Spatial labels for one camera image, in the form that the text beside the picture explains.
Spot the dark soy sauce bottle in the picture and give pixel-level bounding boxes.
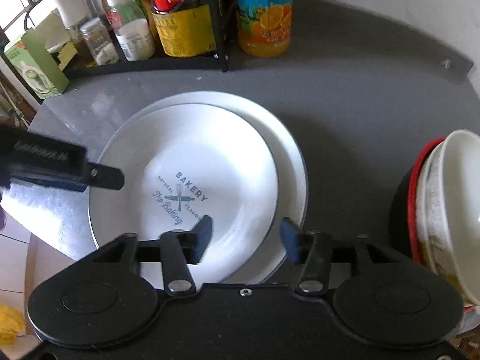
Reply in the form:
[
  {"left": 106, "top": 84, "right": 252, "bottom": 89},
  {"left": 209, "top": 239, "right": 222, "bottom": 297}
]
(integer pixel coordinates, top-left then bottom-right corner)
[{"left": 151, "top": 0, "right": 216, "bottom": 58}]

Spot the white powder spice jar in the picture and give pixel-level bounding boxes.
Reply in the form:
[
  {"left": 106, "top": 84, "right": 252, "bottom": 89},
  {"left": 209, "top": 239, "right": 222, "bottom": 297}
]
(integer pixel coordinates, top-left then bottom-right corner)
[{"left": 106, "top": 0, "right": 155, "bottom": 62}]

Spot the orange juice bottle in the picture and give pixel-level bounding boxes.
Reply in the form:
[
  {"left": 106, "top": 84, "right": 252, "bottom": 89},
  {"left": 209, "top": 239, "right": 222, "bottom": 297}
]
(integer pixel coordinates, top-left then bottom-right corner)
[{"left": 236, "top": 0, "right": 293, "bottom": 58}]

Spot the white plate Bakery print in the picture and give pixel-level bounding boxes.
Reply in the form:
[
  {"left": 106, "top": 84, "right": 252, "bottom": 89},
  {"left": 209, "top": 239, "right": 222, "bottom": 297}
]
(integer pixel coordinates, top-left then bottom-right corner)
[{"left": 89, "top": 103, "right": 279, "bottom": 284}]

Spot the green cardboard box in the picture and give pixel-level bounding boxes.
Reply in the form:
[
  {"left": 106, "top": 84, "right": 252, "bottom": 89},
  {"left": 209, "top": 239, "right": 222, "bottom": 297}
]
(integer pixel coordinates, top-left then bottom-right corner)
[{"left": 4, "top": 28, "right": 69, "bottom": 101}]

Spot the clear glass spice jar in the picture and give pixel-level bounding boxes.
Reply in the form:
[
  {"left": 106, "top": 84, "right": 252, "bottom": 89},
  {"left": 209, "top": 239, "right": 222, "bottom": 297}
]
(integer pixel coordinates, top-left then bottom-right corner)
[{"left": 80, "top": 17, "right": 120, "bottom": 66}]

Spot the white plate Sweet print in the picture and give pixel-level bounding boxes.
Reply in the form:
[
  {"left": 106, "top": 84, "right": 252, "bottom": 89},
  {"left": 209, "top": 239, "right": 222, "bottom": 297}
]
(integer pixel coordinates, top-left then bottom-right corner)
[{"left": 113, "top": 91, "right": 308, "bottom": 284}]

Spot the white ceramic bowl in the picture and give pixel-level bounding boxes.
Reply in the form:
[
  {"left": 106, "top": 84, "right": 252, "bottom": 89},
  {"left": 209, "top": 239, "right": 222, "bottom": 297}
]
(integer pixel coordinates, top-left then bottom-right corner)
[{"left": 416, "top": 130, "right": 479, "bottom": 306}]

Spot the black handheld gripper handle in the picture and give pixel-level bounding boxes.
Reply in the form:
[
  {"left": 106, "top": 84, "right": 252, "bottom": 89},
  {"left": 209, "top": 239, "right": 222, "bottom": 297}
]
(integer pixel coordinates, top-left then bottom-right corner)
[{"left": 1, "top": 125, "right": 125, "bottom": 192}]

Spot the red rimmed bowl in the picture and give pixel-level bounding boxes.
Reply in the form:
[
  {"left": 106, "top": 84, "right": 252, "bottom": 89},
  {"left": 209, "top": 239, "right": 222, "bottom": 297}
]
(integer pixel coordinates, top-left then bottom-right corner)
[{"left": 387, "top": 137, "right": 445, "bottom": 269}]

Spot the black wire spice rack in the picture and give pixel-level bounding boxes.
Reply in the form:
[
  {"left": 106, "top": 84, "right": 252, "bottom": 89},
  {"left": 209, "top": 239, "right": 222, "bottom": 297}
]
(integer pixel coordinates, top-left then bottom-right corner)
[{"left": 0, "top": 0, "right": 230, "bottom": 103}]

